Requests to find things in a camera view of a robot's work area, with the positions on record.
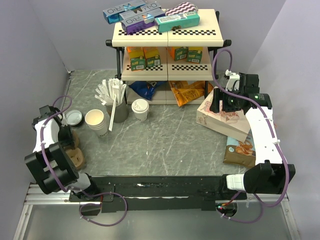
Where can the bundle of wrapped white straws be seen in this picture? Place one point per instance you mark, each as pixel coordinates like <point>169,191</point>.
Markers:
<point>111,92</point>

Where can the blue toothpaste box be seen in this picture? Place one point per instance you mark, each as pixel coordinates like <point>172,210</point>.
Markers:
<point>140,10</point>
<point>112,15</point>

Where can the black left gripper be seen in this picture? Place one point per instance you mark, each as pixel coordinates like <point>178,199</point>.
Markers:
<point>68,140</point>

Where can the cream two-tier shelf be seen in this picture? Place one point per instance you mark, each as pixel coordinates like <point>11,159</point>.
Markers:
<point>207,35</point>

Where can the orange snack bag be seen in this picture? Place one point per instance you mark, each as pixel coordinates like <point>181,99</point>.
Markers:
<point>187,91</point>

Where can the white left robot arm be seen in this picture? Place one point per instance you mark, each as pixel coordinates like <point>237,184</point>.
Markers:
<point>49,163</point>

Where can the white plastic cup lid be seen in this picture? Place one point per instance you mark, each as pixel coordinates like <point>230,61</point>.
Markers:
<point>140,105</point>

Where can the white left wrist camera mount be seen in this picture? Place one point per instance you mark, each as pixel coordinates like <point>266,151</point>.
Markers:
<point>63,120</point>

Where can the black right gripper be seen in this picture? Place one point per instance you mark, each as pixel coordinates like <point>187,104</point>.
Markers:
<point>217,96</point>

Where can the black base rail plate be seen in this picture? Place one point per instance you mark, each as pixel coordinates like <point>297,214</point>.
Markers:
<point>111,194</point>

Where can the brown chips bag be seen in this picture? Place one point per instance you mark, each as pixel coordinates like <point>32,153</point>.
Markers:
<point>240,153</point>

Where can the paper takeout bag orange handles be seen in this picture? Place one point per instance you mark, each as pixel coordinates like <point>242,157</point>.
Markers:
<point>230,124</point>

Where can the teal toothpaste box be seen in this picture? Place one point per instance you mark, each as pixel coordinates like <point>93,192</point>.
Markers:
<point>177,21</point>

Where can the green orange box far left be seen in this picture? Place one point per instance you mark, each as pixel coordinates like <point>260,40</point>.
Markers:
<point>136,58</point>

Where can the stack of white paper cups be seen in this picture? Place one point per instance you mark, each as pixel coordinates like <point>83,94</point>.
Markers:
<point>96,121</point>

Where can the brown cardboard cup carrier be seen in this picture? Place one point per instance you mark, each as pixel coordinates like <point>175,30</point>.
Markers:
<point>75,153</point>

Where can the grey straw holder cup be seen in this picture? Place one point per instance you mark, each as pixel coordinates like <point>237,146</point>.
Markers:
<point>121,112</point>

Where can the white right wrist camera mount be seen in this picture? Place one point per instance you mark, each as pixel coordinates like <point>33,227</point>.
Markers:
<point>233,83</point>

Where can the pink wavy pattern pouch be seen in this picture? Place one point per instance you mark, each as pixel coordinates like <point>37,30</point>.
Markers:
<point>184,7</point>

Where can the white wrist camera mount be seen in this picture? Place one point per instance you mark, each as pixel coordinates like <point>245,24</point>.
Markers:
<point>63,120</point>
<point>233,83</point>

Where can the green orange box far right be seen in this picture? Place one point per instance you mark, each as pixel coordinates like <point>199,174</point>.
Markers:
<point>194,54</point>

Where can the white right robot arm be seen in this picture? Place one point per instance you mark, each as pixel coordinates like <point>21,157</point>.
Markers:
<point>260,140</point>

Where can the green orange box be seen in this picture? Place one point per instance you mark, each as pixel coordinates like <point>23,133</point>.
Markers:
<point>152,56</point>
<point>194,54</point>
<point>178,52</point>
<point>136,58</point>

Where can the purple toothpaste box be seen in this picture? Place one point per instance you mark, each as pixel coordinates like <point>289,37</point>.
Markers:
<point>137,23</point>

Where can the stack of white lids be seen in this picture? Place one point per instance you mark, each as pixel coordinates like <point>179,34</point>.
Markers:
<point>74,118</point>

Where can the white paper coffee cup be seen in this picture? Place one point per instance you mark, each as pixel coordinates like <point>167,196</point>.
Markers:
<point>141,115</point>

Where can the blue snack bag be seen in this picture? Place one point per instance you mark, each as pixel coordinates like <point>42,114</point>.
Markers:
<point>146,89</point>

